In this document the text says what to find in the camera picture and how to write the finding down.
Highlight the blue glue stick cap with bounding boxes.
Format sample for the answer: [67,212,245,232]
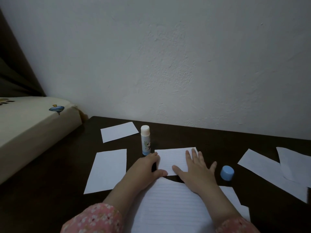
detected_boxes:
[220,165,235,181]

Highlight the white panda print glue stick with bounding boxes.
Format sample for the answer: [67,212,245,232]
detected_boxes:
[141,125,151,156]

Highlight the dark brown curtain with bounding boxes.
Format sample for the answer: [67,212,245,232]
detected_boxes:
[0,8,47,99]

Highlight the person's left forearm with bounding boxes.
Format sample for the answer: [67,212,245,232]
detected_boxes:
[61,178,151,233]

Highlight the person's right hand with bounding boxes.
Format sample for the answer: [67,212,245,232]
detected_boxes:
[172,148,218,196]

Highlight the single lined paper sheet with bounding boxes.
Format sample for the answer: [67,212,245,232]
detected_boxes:
[218,186,251,222]
[155,147,199,176]
[131,178,215,233]

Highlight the person's right forearm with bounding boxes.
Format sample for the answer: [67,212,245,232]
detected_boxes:
[198,183,260,233]

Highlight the white paper sheets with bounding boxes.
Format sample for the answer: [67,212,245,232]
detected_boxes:
[84,121,311,204]

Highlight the beige mattress with whale print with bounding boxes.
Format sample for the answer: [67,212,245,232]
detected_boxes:
[0,96,83,185]

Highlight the person's left hand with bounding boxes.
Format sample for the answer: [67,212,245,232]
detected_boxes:
[125,152,168,192]

